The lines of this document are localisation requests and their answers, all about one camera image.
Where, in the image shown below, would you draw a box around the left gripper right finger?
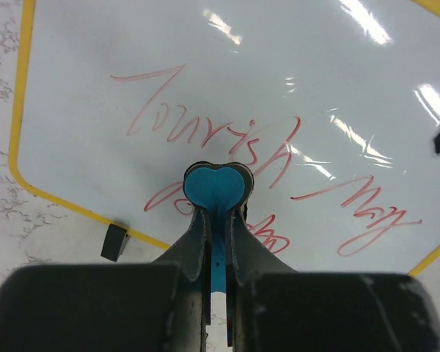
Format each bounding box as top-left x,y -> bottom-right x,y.
225,210 -> 440,351

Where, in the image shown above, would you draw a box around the small yellow framed whiteboard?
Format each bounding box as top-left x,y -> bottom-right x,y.
10,1 -> 440,275

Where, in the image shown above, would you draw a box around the blue whiteboard eraser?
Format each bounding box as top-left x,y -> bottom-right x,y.
183,161 -> 254,293

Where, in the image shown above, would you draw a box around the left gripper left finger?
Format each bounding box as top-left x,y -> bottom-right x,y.
0,208 -> 211,351

